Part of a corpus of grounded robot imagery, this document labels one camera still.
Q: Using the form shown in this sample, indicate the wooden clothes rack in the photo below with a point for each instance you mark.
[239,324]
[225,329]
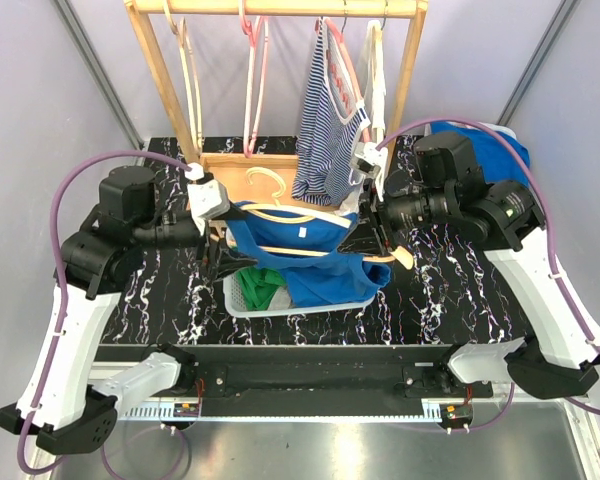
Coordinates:
[230,168]

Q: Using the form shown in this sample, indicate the beige wooden hanger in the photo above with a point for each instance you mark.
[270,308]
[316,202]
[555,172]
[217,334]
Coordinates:
[190,74]

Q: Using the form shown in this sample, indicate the pink striped-top hanger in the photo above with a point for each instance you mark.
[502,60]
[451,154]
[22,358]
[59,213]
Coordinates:
[341,108]

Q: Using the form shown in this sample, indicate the blue white striped tank top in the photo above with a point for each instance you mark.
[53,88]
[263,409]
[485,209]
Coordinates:
[319,174]

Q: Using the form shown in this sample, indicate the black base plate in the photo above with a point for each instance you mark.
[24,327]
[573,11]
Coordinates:
[312,384]

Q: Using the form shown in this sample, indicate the white right bin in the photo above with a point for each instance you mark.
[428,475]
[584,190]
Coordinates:
[498,133]

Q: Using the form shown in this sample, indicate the blue cloth in bin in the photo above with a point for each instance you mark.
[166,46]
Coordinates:
[494,159]

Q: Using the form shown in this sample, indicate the green tank top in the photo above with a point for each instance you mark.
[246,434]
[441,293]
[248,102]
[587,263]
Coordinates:
[259,286]

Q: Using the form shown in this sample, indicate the pink plastic hanger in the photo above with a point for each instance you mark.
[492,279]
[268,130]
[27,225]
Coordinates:
[257,34]

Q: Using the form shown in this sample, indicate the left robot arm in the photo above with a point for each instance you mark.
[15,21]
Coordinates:
[65,412]

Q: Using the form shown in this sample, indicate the aluminium rail frame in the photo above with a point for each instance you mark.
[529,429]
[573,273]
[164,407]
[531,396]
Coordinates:
[533,439]

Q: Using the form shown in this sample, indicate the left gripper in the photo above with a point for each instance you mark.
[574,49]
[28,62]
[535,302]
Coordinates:
[222,261]

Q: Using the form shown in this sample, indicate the white perforated plastic basket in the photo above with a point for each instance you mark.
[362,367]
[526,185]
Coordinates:
[235,304]

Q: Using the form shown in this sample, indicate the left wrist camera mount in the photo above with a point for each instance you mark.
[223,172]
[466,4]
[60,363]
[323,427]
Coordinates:
[207,198]

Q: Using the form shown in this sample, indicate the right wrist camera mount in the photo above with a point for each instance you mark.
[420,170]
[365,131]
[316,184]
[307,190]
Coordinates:
[372,163]

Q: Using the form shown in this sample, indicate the cream wooden hanger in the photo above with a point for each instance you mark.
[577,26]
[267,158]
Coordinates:
[286,214]

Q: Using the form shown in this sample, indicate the grey tank top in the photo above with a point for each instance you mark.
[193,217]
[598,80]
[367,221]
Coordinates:
[281,300]

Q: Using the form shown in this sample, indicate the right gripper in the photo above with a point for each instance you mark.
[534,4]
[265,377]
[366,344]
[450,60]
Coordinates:
[373,232]

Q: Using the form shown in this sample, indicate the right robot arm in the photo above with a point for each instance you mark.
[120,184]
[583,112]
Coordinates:
[506,221]

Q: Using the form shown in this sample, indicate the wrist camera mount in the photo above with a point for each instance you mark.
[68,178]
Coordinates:
[207,198]
[372,163]

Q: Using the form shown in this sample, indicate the white-top hanger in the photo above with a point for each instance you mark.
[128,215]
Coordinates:
[375,37]

